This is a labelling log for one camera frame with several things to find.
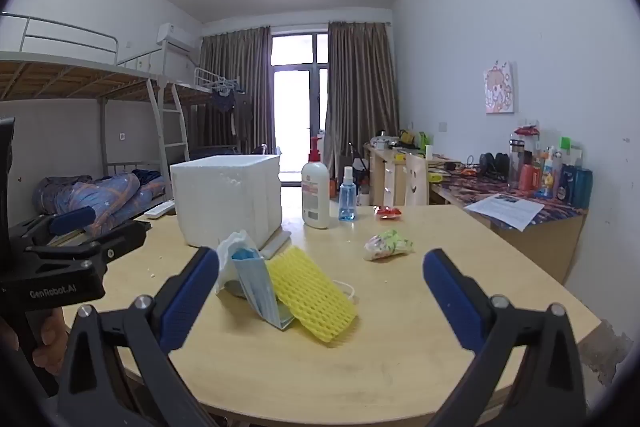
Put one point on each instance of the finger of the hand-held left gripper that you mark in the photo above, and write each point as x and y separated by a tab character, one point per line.
75	219
115	242

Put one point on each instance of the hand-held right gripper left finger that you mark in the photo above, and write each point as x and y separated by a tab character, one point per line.
190	299

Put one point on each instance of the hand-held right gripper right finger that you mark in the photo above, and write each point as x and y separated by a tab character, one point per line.
450	302

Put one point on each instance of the green patterned cloth bundle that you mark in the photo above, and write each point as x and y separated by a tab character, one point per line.
387	246

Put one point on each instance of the white foam box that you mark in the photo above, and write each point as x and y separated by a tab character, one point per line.
220	197

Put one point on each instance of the yellow foam net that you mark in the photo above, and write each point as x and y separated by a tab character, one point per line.
310	297

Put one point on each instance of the person's left hand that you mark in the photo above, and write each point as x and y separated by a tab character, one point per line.
52	339

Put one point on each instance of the grey blanket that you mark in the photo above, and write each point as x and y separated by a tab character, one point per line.
55	192

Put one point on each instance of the blue plaid quilt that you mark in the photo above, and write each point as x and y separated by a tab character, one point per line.
110	197

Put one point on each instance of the white remote control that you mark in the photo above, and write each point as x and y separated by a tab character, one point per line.
160	209

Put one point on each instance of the dark blue cloth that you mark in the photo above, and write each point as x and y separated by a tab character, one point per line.
150	179

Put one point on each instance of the white foam lid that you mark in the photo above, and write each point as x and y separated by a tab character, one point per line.
277	243

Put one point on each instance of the desk with patterned cover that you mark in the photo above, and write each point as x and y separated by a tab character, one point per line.
540	247

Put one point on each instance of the printed paper sheet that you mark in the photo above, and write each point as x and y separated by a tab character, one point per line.
505	209

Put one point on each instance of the red snack packet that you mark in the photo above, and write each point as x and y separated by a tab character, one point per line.
389	212

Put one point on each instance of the white bunk bed ladder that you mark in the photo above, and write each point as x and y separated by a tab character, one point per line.
170	142

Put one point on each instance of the yellow plastic object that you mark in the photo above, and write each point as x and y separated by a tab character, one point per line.
435	178

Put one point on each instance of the wooden desk with drawers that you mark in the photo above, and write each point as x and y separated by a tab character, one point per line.
385	179

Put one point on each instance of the blue spray bottle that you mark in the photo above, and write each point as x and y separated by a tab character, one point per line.
347	203

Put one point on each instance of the metal bunk bed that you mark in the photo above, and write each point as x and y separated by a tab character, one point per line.
60	77
200	89

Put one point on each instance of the black headphones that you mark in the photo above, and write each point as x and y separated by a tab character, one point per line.
495	164

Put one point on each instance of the orange bottle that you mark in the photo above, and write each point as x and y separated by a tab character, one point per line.
527	178

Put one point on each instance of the white cartoon bottle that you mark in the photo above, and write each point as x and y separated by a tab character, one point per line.
549	177

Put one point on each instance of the white lotion bottle red pump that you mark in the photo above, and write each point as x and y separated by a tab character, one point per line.
315	197

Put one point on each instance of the green packet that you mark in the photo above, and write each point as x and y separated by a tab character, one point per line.
425	140

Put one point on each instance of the yellow bag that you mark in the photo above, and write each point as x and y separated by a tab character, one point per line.
407	137

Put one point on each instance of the white pot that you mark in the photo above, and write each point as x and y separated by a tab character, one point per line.
385	142

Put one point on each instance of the teal bottle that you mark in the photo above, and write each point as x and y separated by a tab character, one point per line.
582	189

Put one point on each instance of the hanging dark clothes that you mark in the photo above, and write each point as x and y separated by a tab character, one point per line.
235	107

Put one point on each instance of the white air conditioner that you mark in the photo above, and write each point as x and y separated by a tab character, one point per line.
175	37

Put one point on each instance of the brown curtain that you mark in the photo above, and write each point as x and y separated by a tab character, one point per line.
362	97
235	67

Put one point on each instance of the glass balcony door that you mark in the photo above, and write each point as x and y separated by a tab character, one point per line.
295	107

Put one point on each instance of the pink cartoon wall poster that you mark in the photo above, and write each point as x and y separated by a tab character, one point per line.
500	88

